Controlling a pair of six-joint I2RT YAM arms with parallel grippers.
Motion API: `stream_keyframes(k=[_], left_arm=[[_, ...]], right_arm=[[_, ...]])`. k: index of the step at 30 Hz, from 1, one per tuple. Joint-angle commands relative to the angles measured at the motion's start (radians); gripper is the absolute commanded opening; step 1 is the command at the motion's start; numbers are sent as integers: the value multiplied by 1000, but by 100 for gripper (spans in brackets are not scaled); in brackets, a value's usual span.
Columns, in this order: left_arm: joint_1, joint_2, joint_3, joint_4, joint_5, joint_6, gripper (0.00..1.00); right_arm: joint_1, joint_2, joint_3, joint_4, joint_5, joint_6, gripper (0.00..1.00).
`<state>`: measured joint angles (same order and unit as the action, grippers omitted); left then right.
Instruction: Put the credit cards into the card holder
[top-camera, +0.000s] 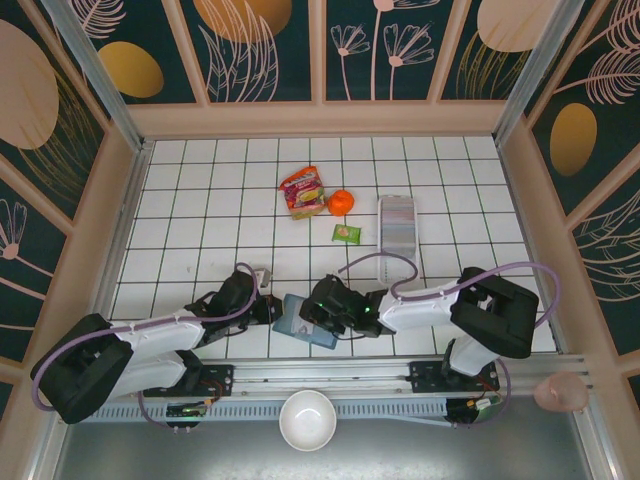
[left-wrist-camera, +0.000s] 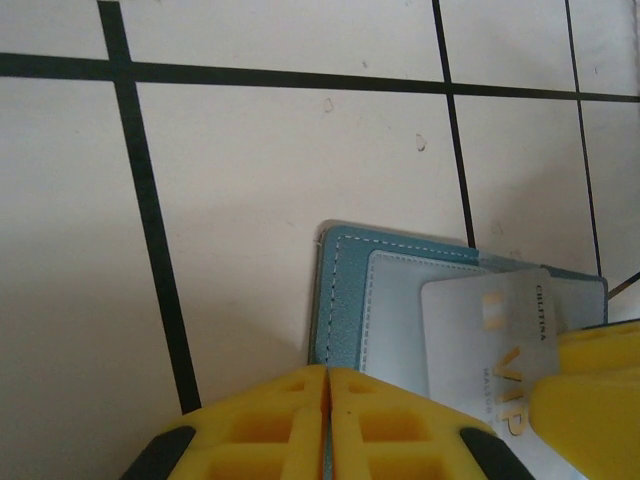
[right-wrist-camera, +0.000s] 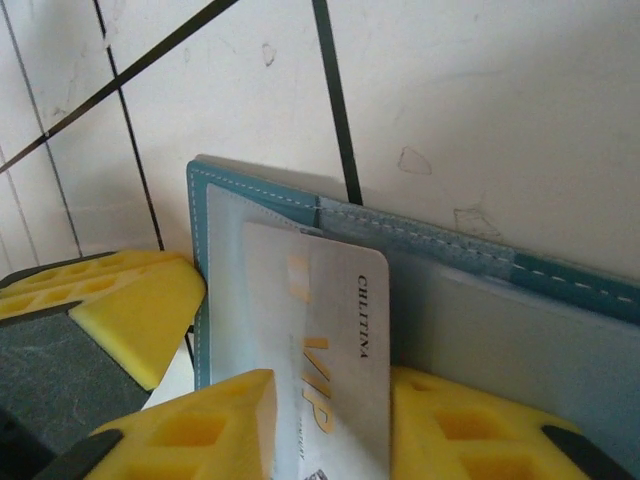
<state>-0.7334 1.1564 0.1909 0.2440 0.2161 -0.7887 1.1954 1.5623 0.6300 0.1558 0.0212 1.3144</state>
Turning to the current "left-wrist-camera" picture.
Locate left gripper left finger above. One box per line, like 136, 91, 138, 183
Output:
117, 364, 330, 480

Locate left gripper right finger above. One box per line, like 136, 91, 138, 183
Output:
327, 368, 534, 480

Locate silver VIP card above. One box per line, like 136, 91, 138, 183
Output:
419, 268, 561, 480

